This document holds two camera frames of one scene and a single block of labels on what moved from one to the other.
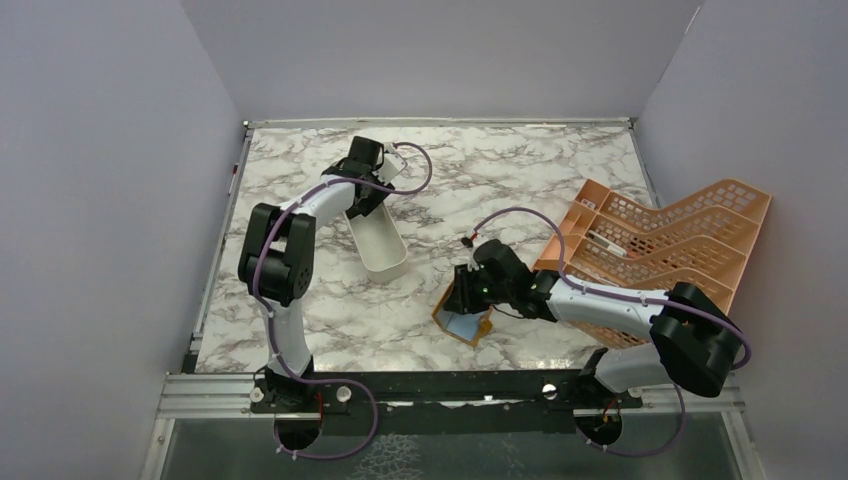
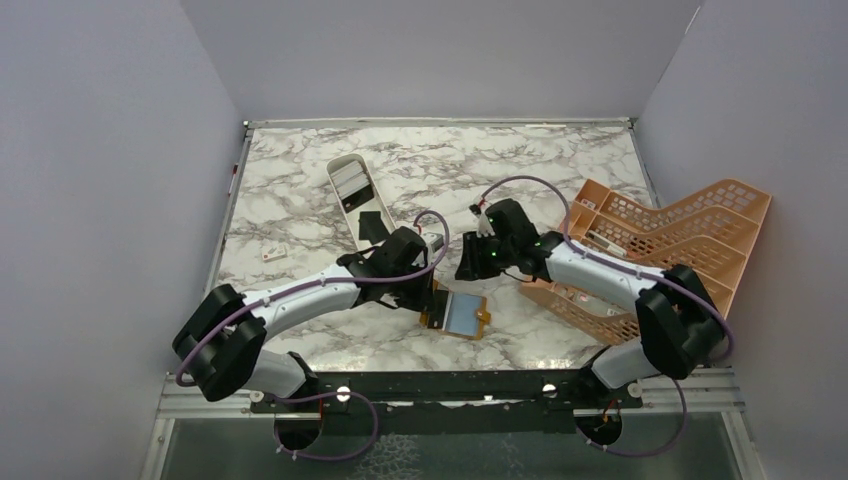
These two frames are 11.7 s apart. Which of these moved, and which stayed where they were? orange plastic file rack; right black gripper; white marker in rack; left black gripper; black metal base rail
Moved: right black gripper; left black gripper
Stayed: white marker in rack; orange plastic file rack; black metal base rail
